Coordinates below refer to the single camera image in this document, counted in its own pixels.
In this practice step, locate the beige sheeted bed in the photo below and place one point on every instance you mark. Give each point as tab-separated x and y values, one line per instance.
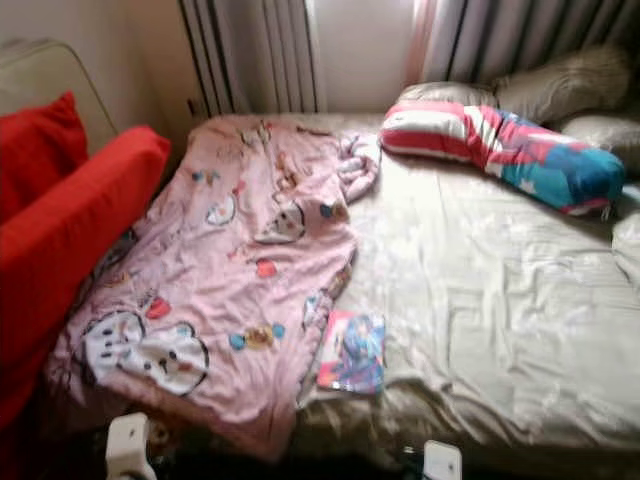
490	300

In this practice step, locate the colourful picture book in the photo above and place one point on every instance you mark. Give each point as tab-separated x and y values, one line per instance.
350	350

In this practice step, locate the large red cushion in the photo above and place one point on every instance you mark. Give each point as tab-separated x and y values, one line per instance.
40	150
70	250

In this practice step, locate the large cream pillow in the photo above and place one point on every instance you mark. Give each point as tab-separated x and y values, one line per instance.
630	245

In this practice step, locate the beige patterned pillow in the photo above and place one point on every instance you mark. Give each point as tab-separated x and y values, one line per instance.
445	93

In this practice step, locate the beige propped pillow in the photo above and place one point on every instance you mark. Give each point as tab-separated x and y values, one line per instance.
565	85

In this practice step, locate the grey striped curtain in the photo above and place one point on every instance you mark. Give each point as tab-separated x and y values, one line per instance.
530	35
250	50

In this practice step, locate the pink cartoon print blanket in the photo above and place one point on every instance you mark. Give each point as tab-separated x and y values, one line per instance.
220	280

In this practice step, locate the colourful striped bolster pillow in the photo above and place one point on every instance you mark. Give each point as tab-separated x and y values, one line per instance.
510	150

